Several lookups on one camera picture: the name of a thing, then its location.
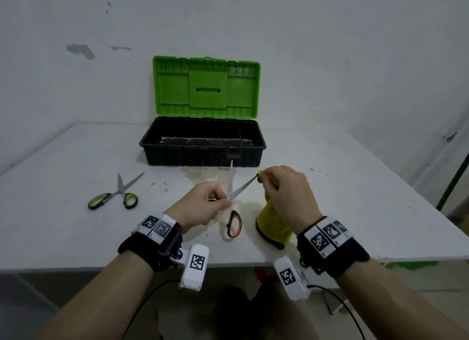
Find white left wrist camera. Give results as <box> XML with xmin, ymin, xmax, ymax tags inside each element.
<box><xmin>172</xmin><ymin>243</ymin><xmax>210</xmax><ymax>292</ymax></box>

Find black right camera cable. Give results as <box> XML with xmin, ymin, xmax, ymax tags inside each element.
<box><xmin>307</xmin><ymin>284</ymin><xmax>365</xmax><ymax>340</ymax></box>

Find white table leg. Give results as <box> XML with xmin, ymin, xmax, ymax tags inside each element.
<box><xmin>322</xmin><ymin>290</ymin><xmax>349</xmax><ymax>316</ymax></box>

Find person's right forearm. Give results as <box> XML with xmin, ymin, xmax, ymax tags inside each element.
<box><xmin>335</xmin><ymin>258</ymin><xmax>469</xmax><ymax>340</ymax></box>

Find black metal pole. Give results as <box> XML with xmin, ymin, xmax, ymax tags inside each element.
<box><xmin>436</xmin><ymin>162</ymin><xmax>469</xmax><ymax>212</ymax></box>

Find yellow cloth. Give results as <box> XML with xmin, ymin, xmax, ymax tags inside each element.
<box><xmin>255</xmin><ymin>170</ymin><xmax>294</xmax><ymax>250</ymax></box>

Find person's right hand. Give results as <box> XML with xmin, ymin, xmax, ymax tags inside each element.
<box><xmin>262</xmin><ymin>165</ymin><xmax>324</xmax><ymax>236</ymax></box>

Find black right wristband with markers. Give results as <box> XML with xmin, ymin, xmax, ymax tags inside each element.
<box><xmin>297</xmin><ymin>215</ymin><xmax>370</xmax><ymax>279</ymax></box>

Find person's left hand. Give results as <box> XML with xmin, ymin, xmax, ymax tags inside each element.
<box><xmin>164</xmin><ymin>182</ymin><xmax>233</xmax><ymax>235</ymax></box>

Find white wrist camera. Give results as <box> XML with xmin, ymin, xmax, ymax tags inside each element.
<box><xmin>172</xmin><ymin>243</ymin><xmax>210</xmax><ymax>292</ymax></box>
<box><xmin>274</xmin><ymin>256</ymin><xmax>311</xmax><ymax>302</ymax></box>

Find green-handled scissors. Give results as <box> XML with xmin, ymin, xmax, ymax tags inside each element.
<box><xmin>87</xmin><ymin>172</ymin><xmax>146</xmax><ymax>211</ymax></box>

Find orange-handled scissors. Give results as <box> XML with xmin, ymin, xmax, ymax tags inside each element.
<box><xmin>208</xmin><ymin>160</ymin><xmax>259</xmax><ymax>239</ymax></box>

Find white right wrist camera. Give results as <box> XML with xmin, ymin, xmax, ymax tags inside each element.
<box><xmin>274</xmin><ymin>256</ymin><xmax>311</xmax><ymax>302</ymax></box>

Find green lid black toolbox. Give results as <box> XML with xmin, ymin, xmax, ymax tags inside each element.
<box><xmin>139</xmin><ymin>55</ymin><xmax>267</xmax><ymax>168</ymax></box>

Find black wristband with markers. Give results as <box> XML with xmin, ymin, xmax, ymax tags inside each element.
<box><xmin>297</xmin><ymin>215</ymin><xmax>370</xmax><ymax>279</ymax></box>
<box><xmin>117</xmin><ymin>214</ymin><xmax>183</xmax><ymax>273</ymax></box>

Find black left wristband with markers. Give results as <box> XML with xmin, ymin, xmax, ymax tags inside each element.
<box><xmin>117</xmin><ymin>214</ymin><xmax>183</xmax><ymax>273</ymax></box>

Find green plastic scrap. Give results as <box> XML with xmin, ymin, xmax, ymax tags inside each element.
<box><xmin>386</xmin><ymin>261</ymin><xmax>439</xmax><ymax>271</ymax></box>

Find person's legs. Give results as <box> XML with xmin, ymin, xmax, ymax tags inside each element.
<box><xmin>153</xmin><ymin>274</ymin><xmax>320</xmax><ymax>340</ymax></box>

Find person's left forearm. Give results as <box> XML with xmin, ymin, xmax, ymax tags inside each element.
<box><xmin>36</xmin><ymin>250</ymin><xmax>154</xmax><ymax>340</ymax></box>

